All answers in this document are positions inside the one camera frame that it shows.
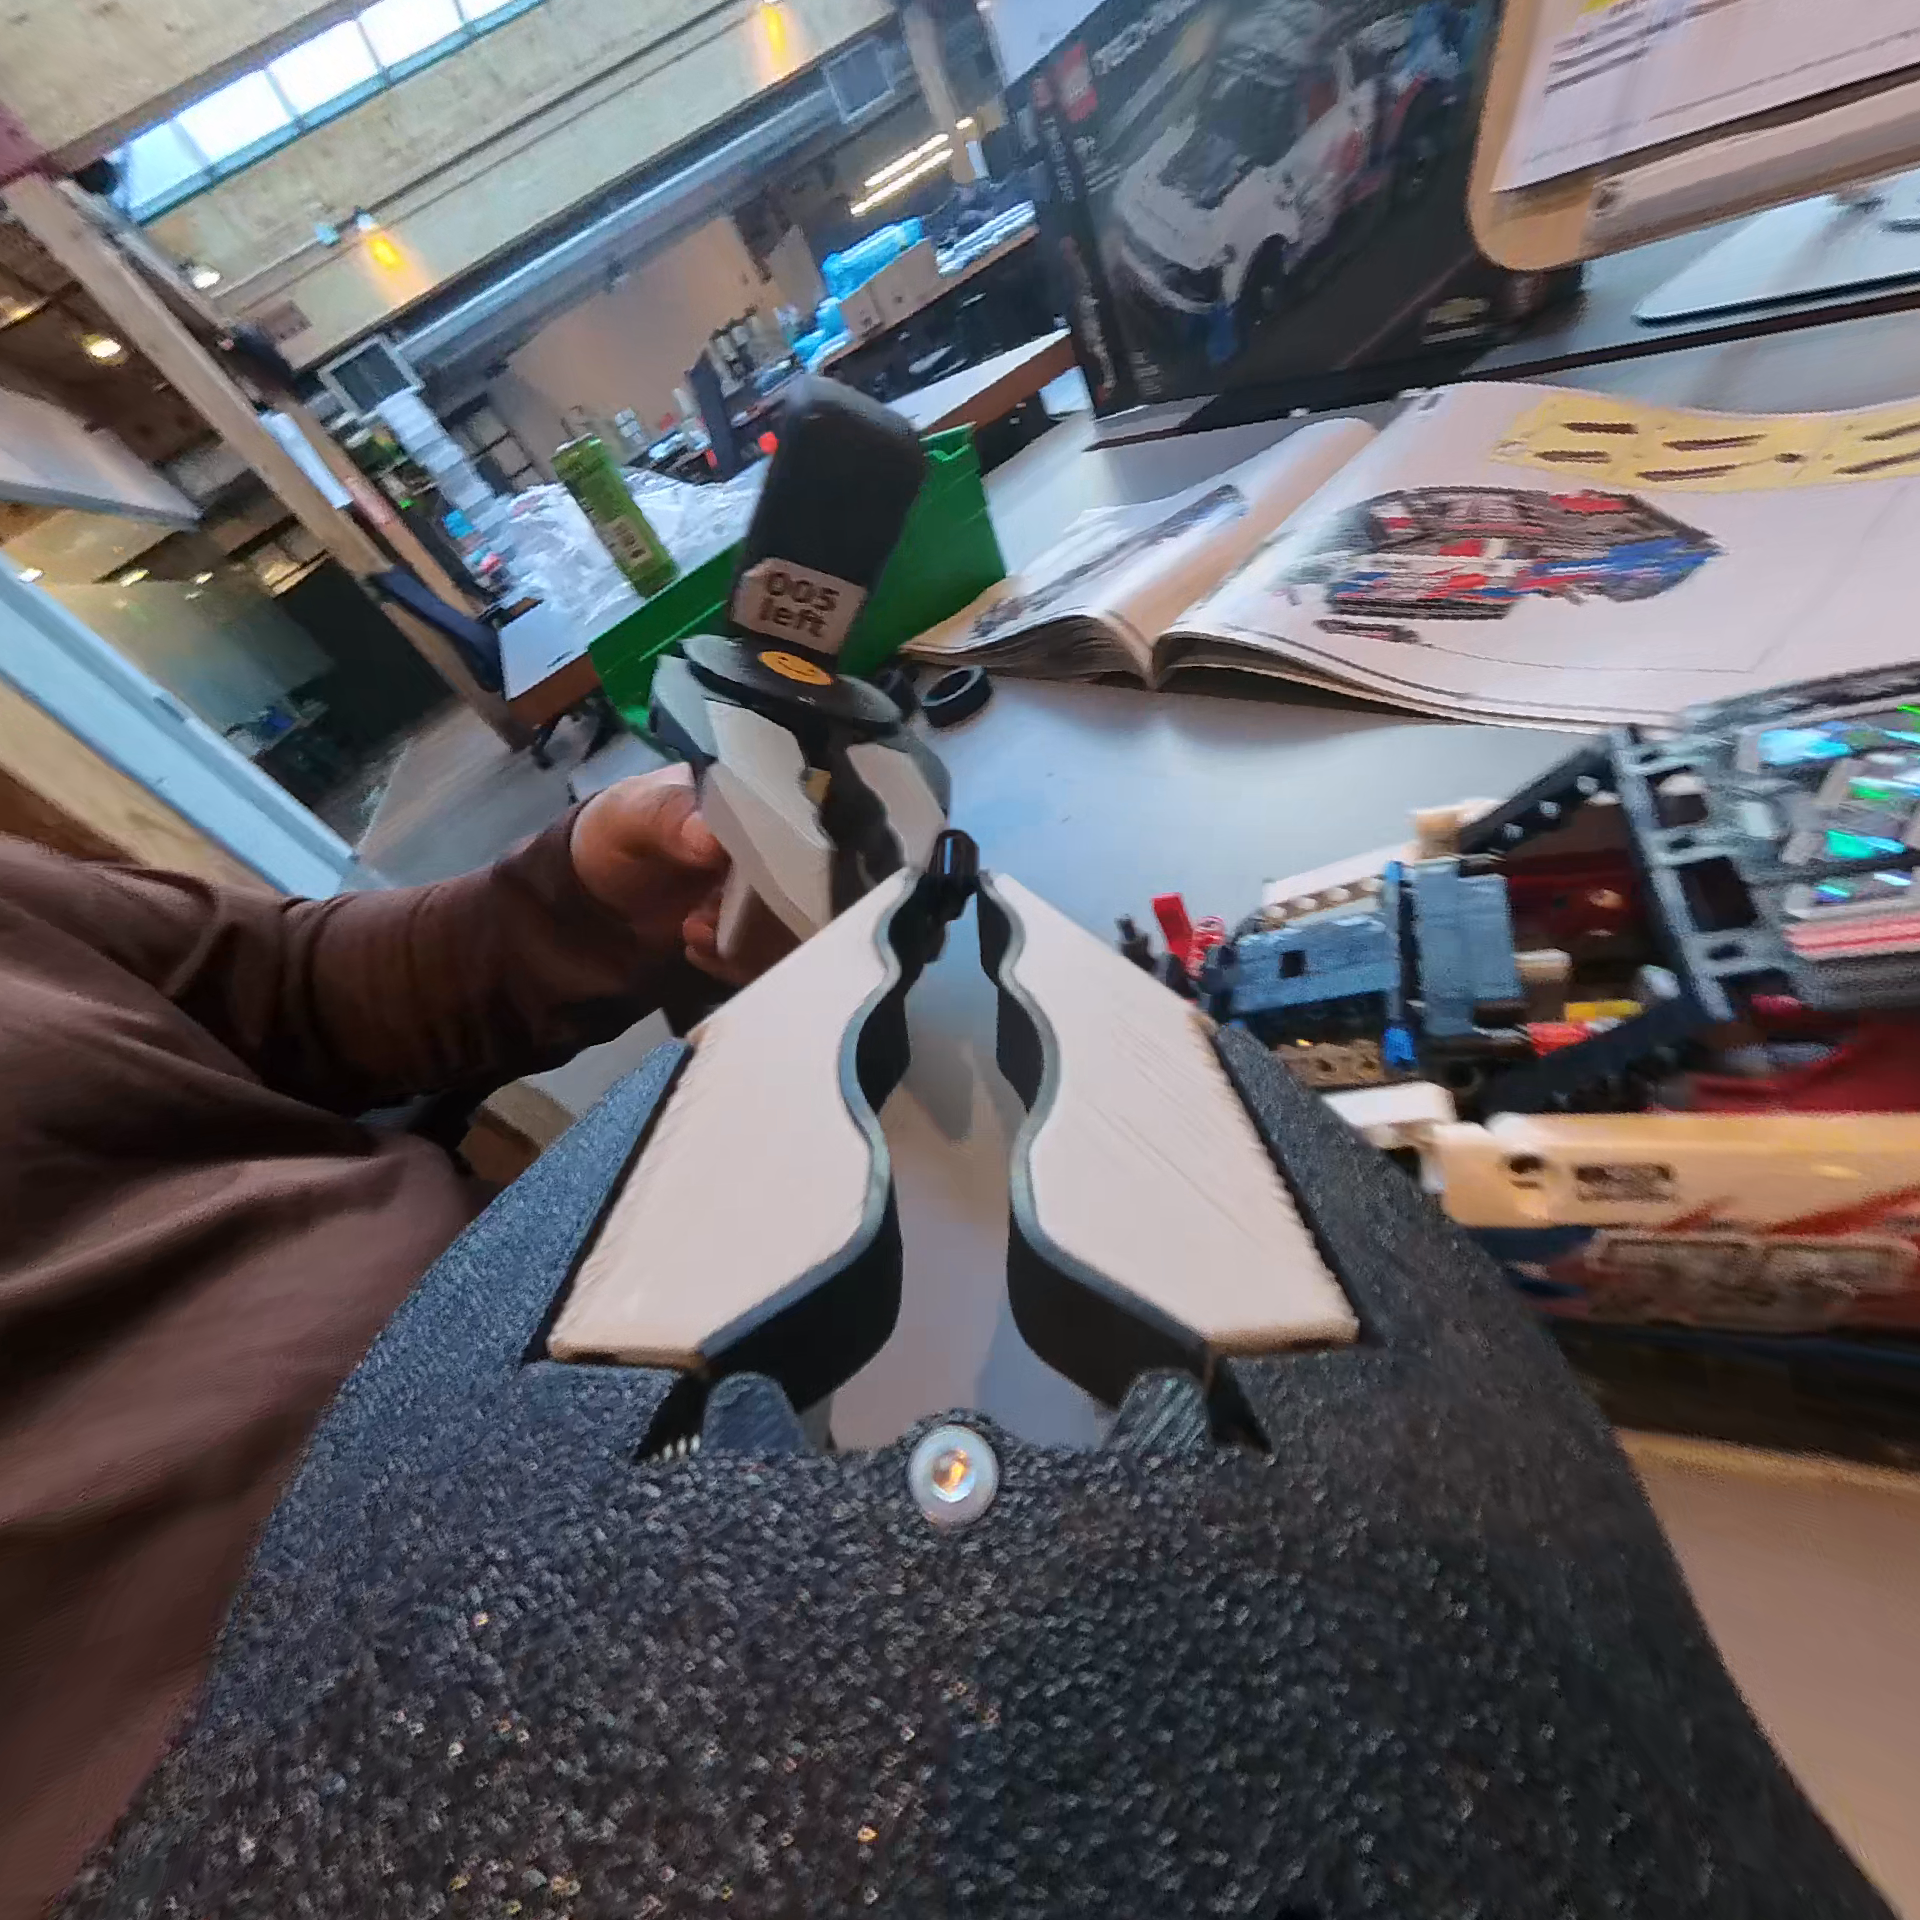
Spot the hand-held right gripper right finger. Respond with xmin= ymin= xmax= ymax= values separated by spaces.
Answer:
xmin=978 ymin=873 xmax=1363 ymax=1413

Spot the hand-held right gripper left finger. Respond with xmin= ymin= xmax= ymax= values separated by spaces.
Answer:
xmin=545 ymin=867 xmax=923 ymax=1404

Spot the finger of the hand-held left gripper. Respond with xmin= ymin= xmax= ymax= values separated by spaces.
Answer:
xmin=833 ymin=744 xmax=954 ymax=882
xmin=698 ymin=720 xmax=836 ymax=962

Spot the black striped toy brick panel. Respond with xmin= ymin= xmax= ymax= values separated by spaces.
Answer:
xmin=915 ymin=830 xmax=986 ymax=962

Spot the person's left forearm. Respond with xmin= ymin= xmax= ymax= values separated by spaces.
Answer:
xmin=210 ymin=816 xmax=670 ymax=1120

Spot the grey desk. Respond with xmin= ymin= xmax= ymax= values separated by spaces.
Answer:
xmin=360 ymin=224 xmax=1920 ymax=1920

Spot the person's left hand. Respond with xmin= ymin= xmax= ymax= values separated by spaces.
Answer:
xmin=569 ymin=766 xmax=754 ymax=985

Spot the green plastic bin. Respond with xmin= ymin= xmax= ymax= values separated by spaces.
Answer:
xmin=587 ymin=422 xmax=1008 ymax=754

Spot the green drink can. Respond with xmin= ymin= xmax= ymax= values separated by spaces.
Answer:
xmin=550 ymin=435 xmax=681 ymax=596

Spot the cardboard box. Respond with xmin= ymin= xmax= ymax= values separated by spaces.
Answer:
xmin=836 ymin=245 xmax=945 ymax=329

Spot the blue wrapped bundle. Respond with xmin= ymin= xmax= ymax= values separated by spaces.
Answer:
xmin=816 ymin=217 xmax=934 ymax=300

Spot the partly built toy brick car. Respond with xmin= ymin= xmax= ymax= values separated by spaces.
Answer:
xmin=1117 ymin=661 xmax=1920 ymax=1360

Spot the person's brown shirt torso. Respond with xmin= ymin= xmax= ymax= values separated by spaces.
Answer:
xmin=0 ymin=833 xmax=505 ymax=1920

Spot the black toy set box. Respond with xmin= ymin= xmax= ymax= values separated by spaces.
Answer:
xmin=1032 ymin=0 xmax=1586 ymax=426

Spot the open instruction booklet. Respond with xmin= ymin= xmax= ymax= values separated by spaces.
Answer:
xmin=902 ymin=382 xmax=1920 ymax=741

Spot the yellow sticker sheet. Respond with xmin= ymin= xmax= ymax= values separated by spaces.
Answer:
xmin=1489 ymin=382 xmax=1920 ymax=491

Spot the grey ventilation duct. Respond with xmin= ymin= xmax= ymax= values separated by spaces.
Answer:
xmin=307 ymin=66 xmax=910 ymax=385

